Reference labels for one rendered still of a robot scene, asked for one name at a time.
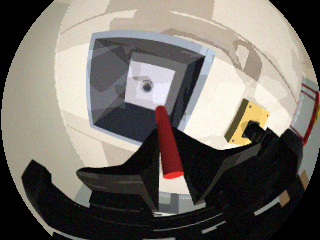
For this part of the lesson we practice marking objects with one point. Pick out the white square plate with hole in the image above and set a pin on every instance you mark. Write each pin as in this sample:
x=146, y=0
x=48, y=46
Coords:
x=138, y=91

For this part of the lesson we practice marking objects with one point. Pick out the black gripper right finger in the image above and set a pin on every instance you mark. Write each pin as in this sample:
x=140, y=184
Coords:
x=204, y=165

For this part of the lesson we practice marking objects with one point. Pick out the red peg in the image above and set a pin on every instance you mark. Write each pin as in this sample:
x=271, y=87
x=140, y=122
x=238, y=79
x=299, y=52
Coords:
x=169, y=153

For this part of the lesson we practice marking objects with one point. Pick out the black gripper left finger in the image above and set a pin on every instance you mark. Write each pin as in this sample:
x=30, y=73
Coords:
x=139, y=174

